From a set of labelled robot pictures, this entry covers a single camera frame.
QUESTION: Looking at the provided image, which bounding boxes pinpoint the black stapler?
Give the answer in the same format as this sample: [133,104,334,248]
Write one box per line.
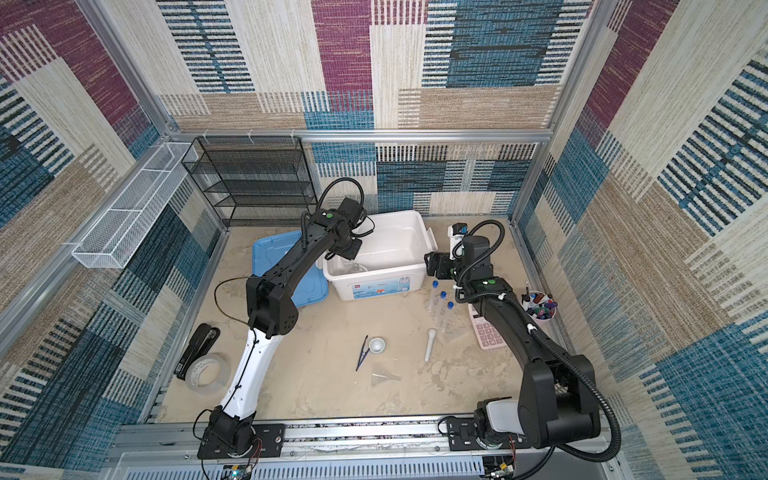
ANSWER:
[173,323,221,380]

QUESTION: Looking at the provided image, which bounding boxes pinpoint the clear tape roll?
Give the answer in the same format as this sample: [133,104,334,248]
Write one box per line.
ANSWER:
[184,353,231,396]

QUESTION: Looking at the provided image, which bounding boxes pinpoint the blue plastic tweezers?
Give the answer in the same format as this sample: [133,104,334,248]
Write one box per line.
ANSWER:
[355,335,370,371]

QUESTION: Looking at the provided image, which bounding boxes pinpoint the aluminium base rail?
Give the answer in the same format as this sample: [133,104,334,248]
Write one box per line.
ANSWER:
[101,413,607,480]

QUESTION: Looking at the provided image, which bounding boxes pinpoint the pink pen cup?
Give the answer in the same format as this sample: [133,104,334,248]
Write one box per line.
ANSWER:
[521,287,558,322]

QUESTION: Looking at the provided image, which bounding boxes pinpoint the blue plastic bin lid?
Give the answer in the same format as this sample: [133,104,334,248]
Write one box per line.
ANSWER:
[251,230,330,308]

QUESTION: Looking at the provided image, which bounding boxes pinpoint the clear test tube rack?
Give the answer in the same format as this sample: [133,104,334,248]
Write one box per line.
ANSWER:
[425,282,471,343]

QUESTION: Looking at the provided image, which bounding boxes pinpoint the white plastic storage bin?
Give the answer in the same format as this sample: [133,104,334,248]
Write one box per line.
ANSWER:
[320,210,437,301]

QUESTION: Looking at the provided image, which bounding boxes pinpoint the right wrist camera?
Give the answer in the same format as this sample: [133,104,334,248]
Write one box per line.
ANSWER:
[449,222,468,259]

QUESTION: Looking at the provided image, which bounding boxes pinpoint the small white mortar bowl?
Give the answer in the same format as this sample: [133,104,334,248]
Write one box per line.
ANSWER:
[368,337,386,354]

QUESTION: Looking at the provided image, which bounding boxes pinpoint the black wire shelf rack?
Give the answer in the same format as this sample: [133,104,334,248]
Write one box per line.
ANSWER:
[181,136,318,227]

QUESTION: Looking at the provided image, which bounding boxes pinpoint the white ceramic pestle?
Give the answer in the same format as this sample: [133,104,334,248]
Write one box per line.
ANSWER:
[424,328,437,362]

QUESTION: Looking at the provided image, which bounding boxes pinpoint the pink calculator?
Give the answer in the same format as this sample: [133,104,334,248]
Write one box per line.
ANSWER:
[468,305,506,351]

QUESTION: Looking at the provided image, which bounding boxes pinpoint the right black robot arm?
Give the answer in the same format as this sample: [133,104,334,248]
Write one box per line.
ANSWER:
[424,220,622,463]

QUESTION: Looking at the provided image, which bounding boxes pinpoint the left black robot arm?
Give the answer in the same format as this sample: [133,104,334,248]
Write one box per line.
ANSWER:
[197,177,367,462]

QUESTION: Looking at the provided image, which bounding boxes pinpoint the white wire mesh basket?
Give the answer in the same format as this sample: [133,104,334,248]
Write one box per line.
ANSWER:
[72,142,189,269]

